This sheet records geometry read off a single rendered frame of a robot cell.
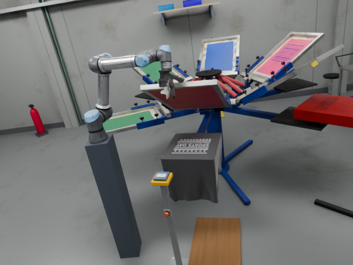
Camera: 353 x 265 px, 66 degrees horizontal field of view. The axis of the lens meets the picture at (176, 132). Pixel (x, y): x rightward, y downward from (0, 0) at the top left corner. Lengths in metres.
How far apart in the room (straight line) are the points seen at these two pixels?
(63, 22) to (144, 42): 1.62
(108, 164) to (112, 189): 0.24
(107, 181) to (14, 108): 5.04
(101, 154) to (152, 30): 3.89
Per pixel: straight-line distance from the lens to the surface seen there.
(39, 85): 6.62
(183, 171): 2.24
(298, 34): 3.94
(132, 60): 1.80
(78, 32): 6.05
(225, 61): 4.13
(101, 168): 2.24
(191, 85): 1.96
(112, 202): 2.41
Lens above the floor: 2.03
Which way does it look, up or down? 24 degrees down
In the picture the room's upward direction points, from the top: 9 degrees counter-clockwise
